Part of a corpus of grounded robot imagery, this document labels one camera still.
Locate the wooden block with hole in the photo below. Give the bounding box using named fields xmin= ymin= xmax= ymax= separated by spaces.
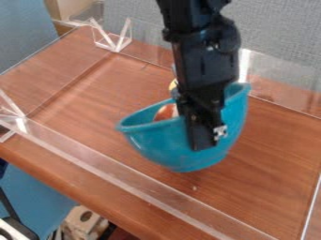
xmin=61 ymin=205 xmax=109 ymax=240

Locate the wooden shelf in background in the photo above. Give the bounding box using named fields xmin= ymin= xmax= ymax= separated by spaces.
xmin=44 ymin=0 xmax=104 ymax=36

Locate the blue plastic bowl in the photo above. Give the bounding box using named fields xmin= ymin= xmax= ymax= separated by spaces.
xmin=116 ymin=82 xmax=251 ymax=173

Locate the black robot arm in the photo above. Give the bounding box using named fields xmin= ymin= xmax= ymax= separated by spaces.
xmin=155 ymin=0 xmax=240 ymax=151

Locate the red and white toy mushroom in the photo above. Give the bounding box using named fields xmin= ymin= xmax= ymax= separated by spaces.
xmin=152 ymin=103 xmax=179 ymax=122

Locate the clear acrylic table barrier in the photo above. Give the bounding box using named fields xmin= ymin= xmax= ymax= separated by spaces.
xmin=0 ymin=26 xmax=321 ymax=240

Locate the yellow toy banana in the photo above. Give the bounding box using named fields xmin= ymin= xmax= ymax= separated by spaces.
xmin=168 ymin=79 xmax=177 ymax=92

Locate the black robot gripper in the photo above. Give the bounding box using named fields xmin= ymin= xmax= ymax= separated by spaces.
xmin=168 ymin=18 xmax=240 ymax=151

